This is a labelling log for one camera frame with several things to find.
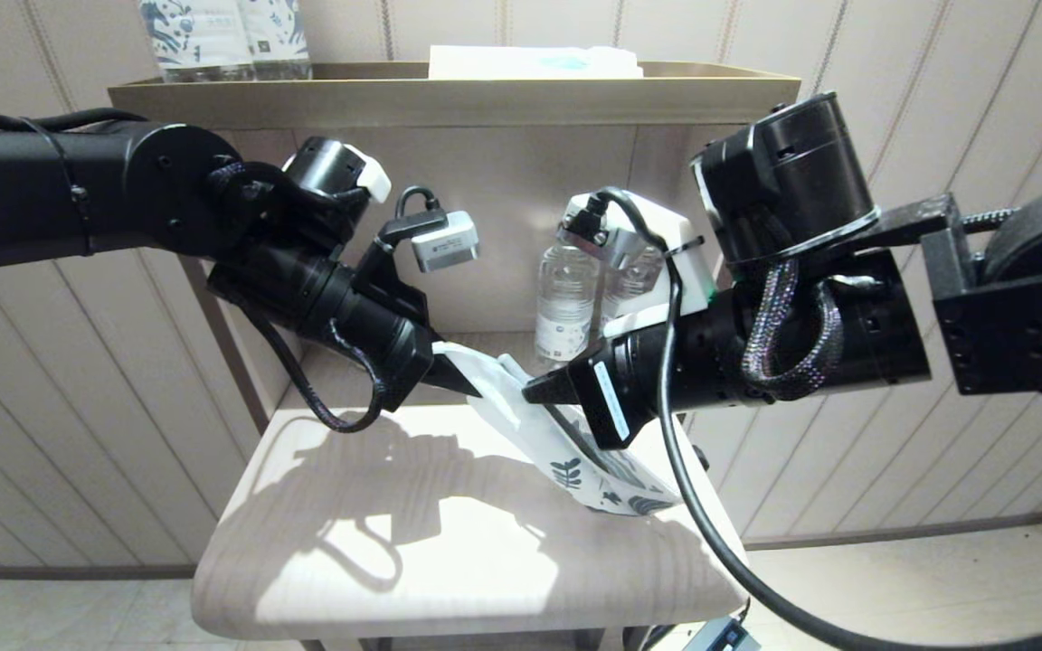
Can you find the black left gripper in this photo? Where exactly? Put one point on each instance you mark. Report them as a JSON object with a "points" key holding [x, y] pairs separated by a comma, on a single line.
{"points": [[408, 366]]}

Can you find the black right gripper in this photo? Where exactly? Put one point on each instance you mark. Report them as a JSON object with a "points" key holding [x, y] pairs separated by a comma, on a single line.
{"points": [[616, 389]]}

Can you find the white floral plastic bag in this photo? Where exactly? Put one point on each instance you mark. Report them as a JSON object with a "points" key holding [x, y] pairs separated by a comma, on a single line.
{"points": [[575, 452]]}

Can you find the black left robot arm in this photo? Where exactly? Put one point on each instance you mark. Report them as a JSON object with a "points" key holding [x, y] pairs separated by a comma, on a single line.
{"points": [[78, 199]]}

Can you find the clear plastic water bottle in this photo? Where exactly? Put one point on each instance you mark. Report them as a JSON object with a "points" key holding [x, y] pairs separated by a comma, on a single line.
{"points": [[564, 307], [629, 285]]}

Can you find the beige wooden shelf unit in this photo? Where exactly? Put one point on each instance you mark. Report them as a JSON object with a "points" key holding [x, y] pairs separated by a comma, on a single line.
{"points": [[449, 95]]}

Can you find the blue electronic device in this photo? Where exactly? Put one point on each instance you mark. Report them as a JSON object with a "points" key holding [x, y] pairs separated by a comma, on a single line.
{"points": [[720, 637]]}

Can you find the white tissue pack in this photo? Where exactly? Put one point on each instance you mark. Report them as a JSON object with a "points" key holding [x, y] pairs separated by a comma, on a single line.
{"points": [[530, 63]]}

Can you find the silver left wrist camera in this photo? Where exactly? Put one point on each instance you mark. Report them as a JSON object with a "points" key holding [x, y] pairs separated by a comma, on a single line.
{"points": [[444, 244]]}

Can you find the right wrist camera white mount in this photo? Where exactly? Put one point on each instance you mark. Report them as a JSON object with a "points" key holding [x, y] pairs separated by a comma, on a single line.
{"points": [[666, 244]]}

